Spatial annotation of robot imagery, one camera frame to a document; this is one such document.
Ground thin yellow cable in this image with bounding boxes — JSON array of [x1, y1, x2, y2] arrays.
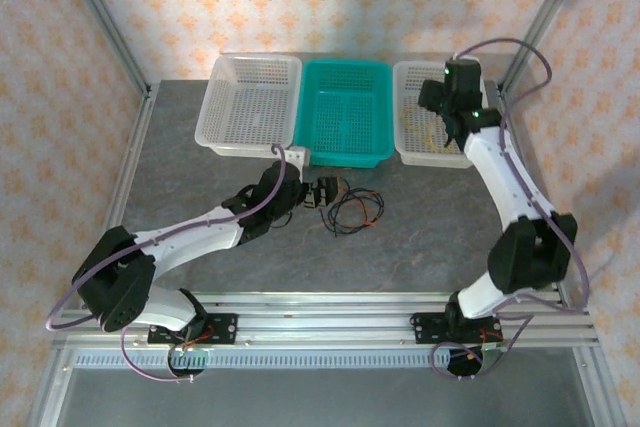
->
[[419, 119, 464, 154], [402, 105, 444, 151]]

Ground thick black cable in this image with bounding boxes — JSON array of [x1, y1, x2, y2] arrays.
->
[[319, 194, 369, 239]]

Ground bundle of coloured wires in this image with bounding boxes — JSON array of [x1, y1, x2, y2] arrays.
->
[[333, 185, 386, 234]]

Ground white perforated plastic basket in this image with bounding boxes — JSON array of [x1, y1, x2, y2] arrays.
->
[[392, 60, 496, 170], [193, 52, 304, 158]]

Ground teal perforated plastic basket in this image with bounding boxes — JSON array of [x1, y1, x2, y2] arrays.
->
[[292, 60, 393, 171]]

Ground thin orange cable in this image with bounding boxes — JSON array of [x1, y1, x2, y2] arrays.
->
[[337, 180, 382, 229]]

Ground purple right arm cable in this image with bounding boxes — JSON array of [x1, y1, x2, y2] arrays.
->
[[429, 37, 592, 382]]

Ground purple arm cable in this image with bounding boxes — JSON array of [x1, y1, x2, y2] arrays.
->
[[46, 145, 289, 383], [429, 37, 592, 382]]

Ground aluminium frame post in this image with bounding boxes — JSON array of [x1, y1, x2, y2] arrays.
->
[[499, 0, 596, 93], [52, 0, 154, 98]]

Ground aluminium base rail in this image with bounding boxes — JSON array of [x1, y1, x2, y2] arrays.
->
[[52, 290, 599, 351]]

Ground aluminium side rail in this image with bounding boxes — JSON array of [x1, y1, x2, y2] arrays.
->
[[99, 84, 160, 258]]

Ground grey slotted cable duct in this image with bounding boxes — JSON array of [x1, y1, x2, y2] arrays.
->
[[72, 350, 571, 371]]

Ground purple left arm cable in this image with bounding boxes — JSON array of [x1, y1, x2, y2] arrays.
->
[[46, 145, 289, 383]]

